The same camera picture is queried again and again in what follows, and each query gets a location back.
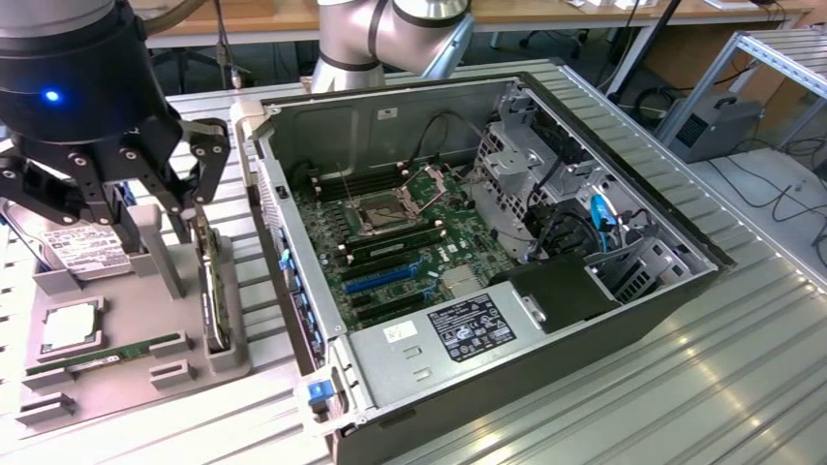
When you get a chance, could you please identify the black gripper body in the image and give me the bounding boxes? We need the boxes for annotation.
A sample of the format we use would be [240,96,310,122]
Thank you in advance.
[0,4,186,162]

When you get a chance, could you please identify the grey parts rack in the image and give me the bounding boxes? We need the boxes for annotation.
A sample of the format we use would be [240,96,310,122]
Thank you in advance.
[11,202,253,440]

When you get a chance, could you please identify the black office chair base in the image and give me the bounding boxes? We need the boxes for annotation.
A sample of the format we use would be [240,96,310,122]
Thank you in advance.
[150,47,253,93]

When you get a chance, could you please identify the grey box with handle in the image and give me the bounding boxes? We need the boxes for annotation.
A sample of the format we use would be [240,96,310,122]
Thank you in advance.
[664,94,764,164]

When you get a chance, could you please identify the loose green RAM stick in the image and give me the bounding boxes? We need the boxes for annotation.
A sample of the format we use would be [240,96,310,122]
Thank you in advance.
[22,333,182,377]

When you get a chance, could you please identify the black graphics card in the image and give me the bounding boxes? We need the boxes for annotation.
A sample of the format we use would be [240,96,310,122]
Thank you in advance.
[189,205,233,354]

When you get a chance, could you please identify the silver CPU chip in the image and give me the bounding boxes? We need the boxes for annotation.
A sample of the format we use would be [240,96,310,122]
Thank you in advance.
[38,305,100,354]

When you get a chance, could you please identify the silver hard disk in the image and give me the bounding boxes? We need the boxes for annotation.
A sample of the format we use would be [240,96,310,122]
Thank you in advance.
[2,201,146,282]

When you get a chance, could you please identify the installed green RAM stick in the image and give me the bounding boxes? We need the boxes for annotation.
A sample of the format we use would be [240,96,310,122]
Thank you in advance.
[345,227,444,265]

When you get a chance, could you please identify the long wooden desk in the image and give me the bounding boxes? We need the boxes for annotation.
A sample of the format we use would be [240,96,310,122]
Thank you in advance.
[470,0,814,98]

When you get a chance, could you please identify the thin metal locking lever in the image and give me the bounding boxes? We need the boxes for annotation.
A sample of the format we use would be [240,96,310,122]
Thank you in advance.
[336,162,357,210]

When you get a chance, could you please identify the green motherboard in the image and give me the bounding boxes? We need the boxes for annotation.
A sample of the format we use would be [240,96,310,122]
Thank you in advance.
[293,162,517,335]

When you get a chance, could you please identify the black slanted pole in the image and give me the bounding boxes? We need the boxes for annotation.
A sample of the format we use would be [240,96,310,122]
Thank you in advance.
[605,0,682,98]

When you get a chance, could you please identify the perforated metal disk bay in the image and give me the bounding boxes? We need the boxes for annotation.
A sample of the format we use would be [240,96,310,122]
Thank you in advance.
[468,118,605,265]

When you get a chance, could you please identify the CPU socket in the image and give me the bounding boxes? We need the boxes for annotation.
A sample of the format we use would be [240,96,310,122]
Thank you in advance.
[348,191,414,238]

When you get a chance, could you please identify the black plastic shroud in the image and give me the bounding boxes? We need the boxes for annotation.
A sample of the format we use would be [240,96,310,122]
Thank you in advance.
[486,254,625,335]

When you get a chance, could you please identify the open metal socket cover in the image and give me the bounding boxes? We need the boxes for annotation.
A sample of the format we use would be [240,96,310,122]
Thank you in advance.
[396,164,446,214]

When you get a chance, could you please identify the silver power supply unit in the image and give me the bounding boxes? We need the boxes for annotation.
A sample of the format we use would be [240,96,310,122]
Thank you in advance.
[332,281,550,413]

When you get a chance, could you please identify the blue disk wire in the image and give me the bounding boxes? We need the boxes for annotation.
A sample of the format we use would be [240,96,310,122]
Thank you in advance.
[588,192,614,253]

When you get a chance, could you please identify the aluminium slat frame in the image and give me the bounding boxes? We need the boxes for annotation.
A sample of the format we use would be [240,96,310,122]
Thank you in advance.
[654,26,827,151]

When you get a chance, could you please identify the black arched wire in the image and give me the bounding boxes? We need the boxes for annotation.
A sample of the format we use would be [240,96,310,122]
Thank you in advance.
[410,111,482,169]

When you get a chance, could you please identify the open black PC case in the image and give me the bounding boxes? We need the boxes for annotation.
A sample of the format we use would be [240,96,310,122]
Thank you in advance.
[229,70,737,465]

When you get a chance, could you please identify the black RAM slot bank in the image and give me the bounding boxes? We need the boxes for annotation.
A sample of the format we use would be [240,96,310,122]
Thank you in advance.
[308,167,409,203]

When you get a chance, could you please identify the hanging robot cable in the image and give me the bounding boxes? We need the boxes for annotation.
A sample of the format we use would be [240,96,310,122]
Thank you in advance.
[144,0,252,89]

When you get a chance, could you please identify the silver chipset heatsink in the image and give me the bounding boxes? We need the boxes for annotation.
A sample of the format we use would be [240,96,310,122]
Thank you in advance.
[440,267,482,296]

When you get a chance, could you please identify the wooden desk with box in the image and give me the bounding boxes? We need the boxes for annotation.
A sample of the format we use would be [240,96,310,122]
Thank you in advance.
[144,0,324,49]

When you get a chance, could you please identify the black expansion slot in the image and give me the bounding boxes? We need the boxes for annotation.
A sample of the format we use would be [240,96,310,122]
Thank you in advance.
[340,261,412,282]
[353,294,428,324]

